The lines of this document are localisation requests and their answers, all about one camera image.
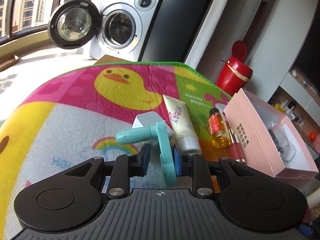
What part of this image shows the white tv shelf unit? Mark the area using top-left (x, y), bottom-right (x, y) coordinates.
top-left (268, 67), bottom-right (319, 154)

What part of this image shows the white cream tube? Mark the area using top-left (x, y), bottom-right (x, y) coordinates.
top-left (163, 95), bottom-right (202, 154)

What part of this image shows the teal plastic tool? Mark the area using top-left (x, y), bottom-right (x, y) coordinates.
top-left (116, 120), bottom-right (177, 186)

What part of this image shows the red trash bin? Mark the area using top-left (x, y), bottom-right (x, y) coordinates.
top-left (216, 41), bottom-right (253, 96)

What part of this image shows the white power adapter block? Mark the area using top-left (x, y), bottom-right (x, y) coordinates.
top-left (132, 111), bottom-right (174, 144)

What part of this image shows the jar of nuts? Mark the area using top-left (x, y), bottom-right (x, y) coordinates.
top-left (310, 204), bottom-right (320, 221)

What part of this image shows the washing machine door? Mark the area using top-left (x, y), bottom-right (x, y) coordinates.
top-left (48, 0), bottom-right (101, 49)

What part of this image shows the white washing machine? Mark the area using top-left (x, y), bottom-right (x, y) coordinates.
top-left (89, 0), bottom-right (162, 62)

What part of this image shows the yellow box on shelf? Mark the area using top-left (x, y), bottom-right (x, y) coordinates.
top-left (273, 103), bottom-right (286, 113)

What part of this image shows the orange pumpkin toy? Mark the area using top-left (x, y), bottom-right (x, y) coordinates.
top-left (308, 132), bottom-right (317, 142)

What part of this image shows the pink cardboard box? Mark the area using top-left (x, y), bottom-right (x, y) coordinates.
top-left (224, 89), bottom-right (318, 189)

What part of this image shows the amber oil bottle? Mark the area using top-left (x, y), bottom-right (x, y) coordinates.
top-left (208, 108), bottom-right (231, 148)

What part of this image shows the bagged black brush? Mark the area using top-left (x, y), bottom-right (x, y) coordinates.
top-left (268, 121), bottom-right (296, 162)

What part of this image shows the colourful cartoon play mat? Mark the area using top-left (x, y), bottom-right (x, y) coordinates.
top-left (1, 62), bottom-right (230, 239)

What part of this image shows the pink lip gloss bottle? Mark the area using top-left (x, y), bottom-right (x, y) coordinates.
top-left (228, 128), bottom-right (246, 164)

